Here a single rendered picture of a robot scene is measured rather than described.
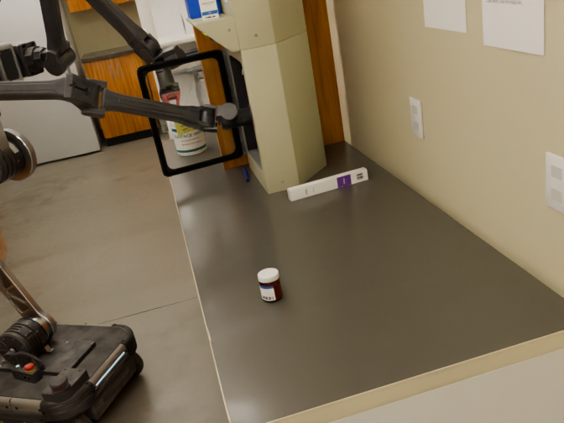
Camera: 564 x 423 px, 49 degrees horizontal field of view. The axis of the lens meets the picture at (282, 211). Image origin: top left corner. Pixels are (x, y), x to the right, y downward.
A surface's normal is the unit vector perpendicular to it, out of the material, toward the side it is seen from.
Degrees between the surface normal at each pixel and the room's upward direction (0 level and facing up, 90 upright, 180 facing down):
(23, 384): 0
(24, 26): 90
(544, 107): 90
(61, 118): 90
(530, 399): 90
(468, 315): 0
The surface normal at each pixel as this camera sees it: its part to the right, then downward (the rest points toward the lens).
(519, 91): -0.96, 0.25
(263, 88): 0.24, 0.34
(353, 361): -0.17, -0.91
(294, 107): 0.84, 0.07
